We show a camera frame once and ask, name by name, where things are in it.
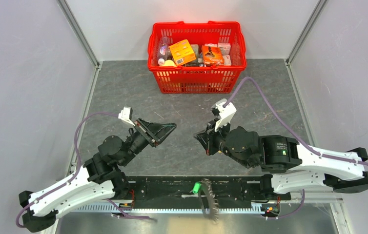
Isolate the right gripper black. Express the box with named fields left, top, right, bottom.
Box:
left=194, top=116, right=253, bottom=169

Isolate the clear plastic bottle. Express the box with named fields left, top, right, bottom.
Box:
left=157, top=37, right=172, bottom=66

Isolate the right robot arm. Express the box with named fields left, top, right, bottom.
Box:
left=194, top=123, right=368, bottom=199

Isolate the orange black package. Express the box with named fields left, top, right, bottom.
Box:
left=202, top=45, right=225, bottom=66

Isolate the green key tag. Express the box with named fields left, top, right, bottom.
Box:
left=191, top=182, right=202, bottom=194

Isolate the aluminium corner post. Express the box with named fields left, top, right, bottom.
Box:
left=285, top=0, right=328, bottom=66
left=57, top=0, right=100, bottom=67

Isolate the white pink box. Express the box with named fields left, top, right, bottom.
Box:
left=217, top=42, right=231, bottom=56

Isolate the black base frame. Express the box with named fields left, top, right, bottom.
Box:
left=112, top=175, right=291, bottom=210

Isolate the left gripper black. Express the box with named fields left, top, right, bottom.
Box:
left=120, top=117, right=178, bottom=166

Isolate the white slotted cable duct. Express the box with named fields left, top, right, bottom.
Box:
left=72, top=201, right=276, bottom=215

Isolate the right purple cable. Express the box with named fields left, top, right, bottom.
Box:
left=223, top=76, right=368, bottom=181

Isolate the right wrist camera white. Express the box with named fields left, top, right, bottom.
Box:
left=212, top=98, right=237, bottom=132

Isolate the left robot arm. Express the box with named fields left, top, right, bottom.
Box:
left=16, top=118, right=177, bottom=233

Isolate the right aluminium corner post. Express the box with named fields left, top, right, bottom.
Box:
left=285, top=0, right=328, bottom=66

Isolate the orange box left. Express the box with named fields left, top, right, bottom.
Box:
left=169, top=39, right=196, bottom=66

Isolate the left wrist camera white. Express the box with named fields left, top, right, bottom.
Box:
left=118, top=106, right=135, bottom=127

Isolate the yellow round item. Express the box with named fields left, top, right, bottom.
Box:
left=162, top=60, right=177, bottom=67

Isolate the red shopping basket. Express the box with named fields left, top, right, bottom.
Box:
left=147, top=21, right=247, bottom=94

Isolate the left aluminium corner post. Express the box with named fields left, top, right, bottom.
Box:
left=57, top=0, right=100, bottom=67

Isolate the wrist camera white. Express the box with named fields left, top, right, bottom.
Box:
left=212, top=98, right=237, bottom=132
left=118, top=106, right=135, bottom=127

